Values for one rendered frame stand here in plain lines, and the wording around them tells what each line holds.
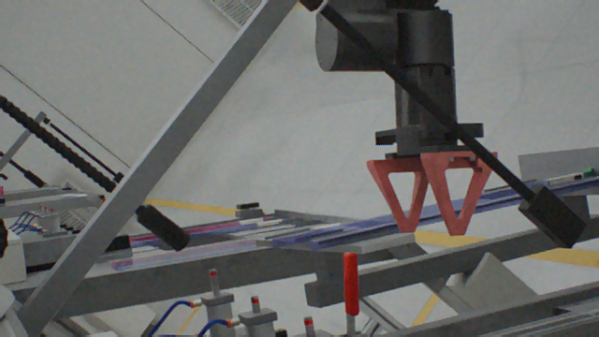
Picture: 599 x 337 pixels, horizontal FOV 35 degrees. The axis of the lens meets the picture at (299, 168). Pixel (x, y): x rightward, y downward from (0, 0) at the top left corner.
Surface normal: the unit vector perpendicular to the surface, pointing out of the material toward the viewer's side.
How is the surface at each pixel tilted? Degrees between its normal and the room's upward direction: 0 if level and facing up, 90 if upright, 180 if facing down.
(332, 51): 40
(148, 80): 90
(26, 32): 90
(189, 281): 90
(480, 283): 90
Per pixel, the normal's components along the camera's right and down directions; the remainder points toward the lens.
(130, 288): 0.36, 0.00
